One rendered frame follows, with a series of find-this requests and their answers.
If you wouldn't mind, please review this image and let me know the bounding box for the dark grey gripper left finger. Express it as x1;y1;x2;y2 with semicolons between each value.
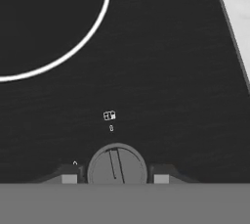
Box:
31;163;86;185

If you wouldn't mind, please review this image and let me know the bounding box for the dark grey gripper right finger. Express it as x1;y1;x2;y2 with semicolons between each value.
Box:
147;163;200;185

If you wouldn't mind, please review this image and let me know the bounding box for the grey round hob knob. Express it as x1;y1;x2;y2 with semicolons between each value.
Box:
86;142;148;185

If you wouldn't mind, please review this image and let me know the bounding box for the black glass hob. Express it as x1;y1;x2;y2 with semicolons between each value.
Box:
0;0;250;185

